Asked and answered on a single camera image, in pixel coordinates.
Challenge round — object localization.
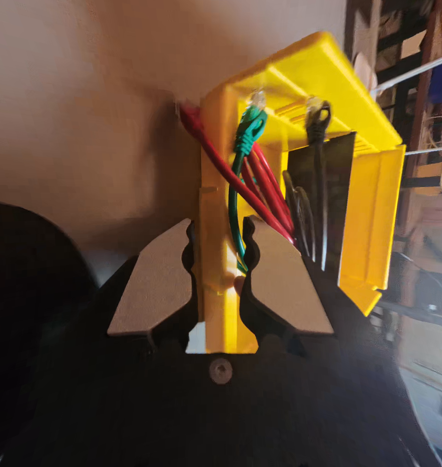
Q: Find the red ethernet cable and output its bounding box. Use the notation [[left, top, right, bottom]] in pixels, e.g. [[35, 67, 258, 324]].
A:
[[177, 103, 296, 245]]

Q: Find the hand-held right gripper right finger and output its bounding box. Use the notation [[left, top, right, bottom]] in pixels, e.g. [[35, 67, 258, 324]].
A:
[[239, 215, 335, 335]]

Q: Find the yellow plastic bin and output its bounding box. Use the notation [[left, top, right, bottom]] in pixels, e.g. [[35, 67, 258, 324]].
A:
[[199, 31, 407, 354]]

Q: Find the black ethernet cable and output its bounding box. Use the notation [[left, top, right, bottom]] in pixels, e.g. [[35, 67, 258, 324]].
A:
[[282, 96, 334, 272]]

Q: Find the green ethernet cable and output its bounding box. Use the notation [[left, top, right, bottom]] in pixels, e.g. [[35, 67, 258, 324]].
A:
[[228, 90, 269, 275]]

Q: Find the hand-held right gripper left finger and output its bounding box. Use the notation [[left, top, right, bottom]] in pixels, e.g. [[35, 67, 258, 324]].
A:
[[107, 218, 199, 336]]

